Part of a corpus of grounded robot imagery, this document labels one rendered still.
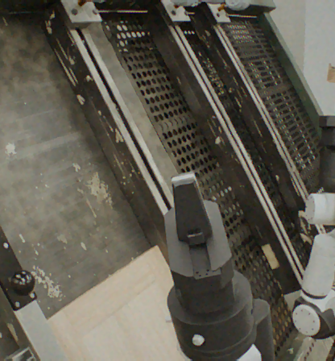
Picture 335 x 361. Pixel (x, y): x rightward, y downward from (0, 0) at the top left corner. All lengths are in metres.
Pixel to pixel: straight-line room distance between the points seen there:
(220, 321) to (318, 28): 4.28
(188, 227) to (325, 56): 4.25
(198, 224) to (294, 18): 5.77
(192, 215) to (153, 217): 0.64
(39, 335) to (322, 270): 0.63
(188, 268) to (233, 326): 0.10
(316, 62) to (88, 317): 4.01
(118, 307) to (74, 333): 0.13
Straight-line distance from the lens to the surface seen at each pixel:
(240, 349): 0.53
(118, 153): 1.10
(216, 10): 1.77
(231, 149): 1.44
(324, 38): 4.66
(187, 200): 0.44
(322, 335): 1.17
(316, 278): 1.15
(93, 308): 0.94
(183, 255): 0.45
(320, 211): 1.06
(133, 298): 1.02
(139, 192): 1.09
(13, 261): 0.82
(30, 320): 0.82
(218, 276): 0.43
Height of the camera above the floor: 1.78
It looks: 18 degrees down
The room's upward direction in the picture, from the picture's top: straight up
